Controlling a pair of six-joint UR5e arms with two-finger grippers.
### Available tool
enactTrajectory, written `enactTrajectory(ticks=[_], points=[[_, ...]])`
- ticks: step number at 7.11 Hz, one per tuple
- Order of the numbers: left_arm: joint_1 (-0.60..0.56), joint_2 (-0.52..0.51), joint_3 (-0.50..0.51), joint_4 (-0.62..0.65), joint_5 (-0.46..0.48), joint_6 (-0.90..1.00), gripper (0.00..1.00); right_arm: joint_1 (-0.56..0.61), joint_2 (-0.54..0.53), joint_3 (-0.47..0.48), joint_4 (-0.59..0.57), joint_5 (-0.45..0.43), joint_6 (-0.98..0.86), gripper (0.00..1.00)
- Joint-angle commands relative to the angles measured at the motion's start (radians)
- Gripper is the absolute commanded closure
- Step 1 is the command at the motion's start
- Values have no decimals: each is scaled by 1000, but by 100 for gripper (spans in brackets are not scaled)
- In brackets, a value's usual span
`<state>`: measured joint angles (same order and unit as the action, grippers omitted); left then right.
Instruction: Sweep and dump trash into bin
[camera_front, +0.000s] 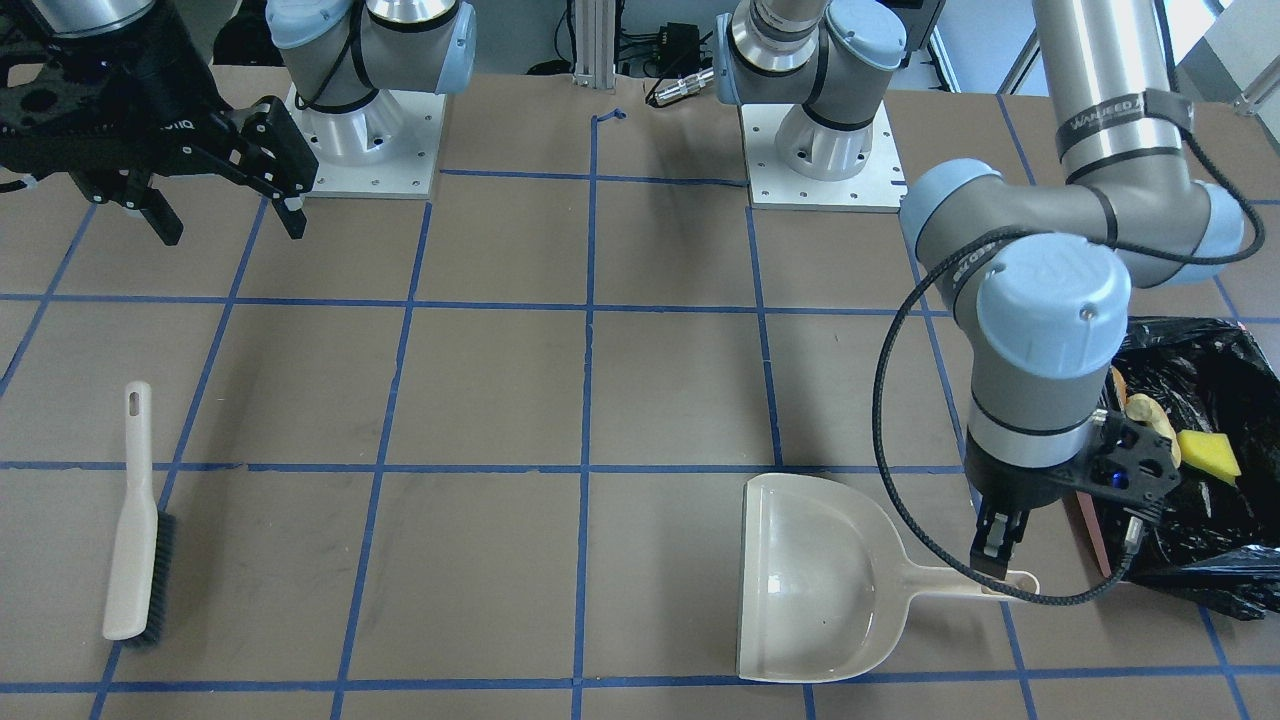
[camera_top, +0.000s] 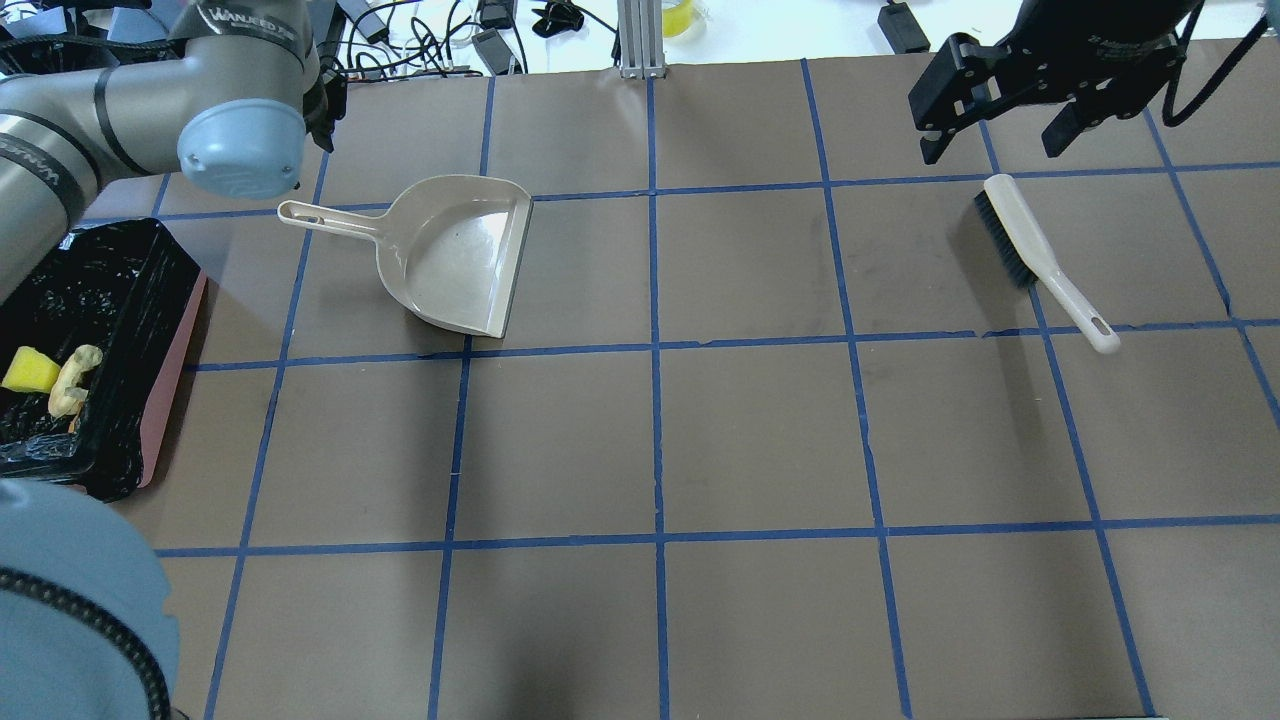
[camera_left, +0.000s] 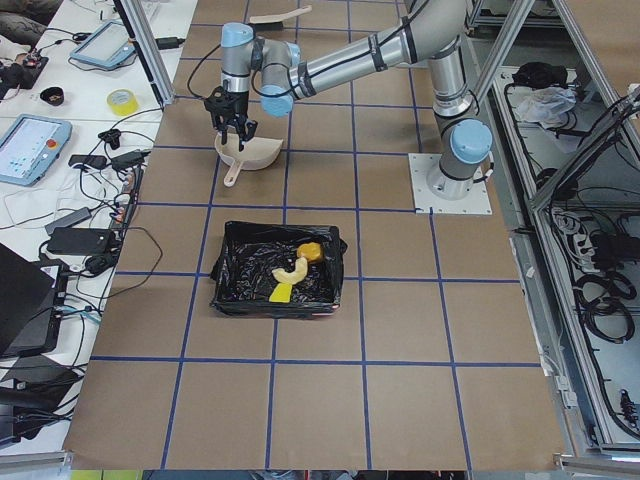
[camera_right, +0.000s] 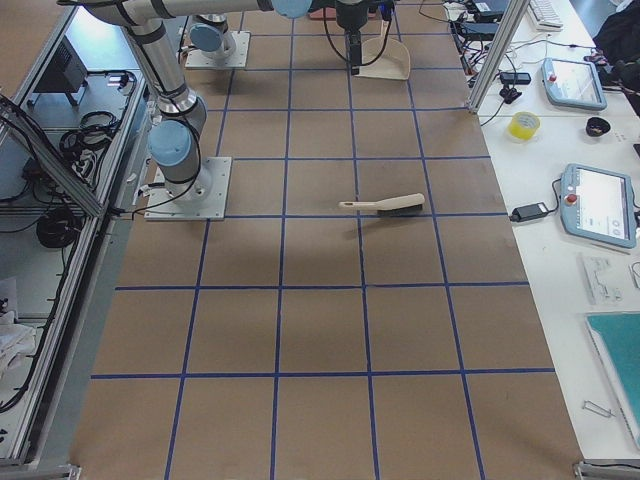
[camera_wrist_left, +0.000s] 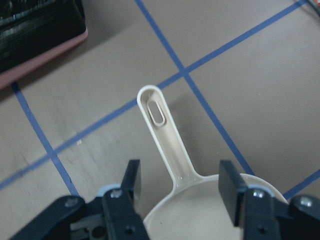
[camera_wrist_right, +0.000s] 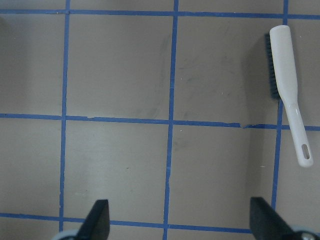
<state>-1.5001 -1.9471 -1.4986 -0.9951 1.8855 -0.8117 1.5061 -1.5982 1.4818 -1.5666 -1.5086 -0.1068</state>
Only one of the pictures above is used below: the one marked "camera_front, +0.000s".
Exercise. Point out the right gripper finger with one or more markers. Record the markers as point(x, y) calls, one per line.
point(132, 190)
point(260, 148)

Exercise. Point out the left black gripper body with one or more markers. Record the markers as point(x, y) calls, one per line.
point(1010, 488)

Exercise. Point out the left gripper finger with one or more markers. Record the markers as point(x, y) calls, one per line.
point(997, 533)

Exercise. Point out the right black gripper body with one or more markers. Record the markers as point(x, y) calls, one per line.
point(152, 108)

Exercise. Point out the twisted bread piece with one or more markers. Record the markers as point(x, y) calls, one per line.
point(1146, 411)

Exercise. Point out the yellow sponge piece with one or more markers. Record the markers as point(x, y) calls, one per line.
point(1211, 453)

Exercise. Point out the beige plastic dustpan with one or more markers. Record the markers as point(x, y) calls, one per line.
point(826, 582)

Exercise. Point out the white hand brush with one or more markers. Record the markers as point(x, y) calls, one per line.
point(143, 547)

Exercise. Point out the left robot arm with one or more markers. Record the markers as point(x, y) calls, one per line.
point(1039, 278)

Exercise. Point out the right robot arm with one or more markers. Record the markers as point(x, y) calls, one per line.
point(341, 54)

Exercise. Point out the pink bin with black bag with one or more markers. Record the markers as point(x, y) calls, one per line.
point(1218, 393)

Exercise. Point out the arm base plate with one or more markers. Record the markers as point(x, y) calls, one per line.
point(795, 164)
point(387, 150)

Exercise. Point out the aluminium frame post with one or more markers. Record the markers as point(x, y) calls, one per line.
point(594, 37)

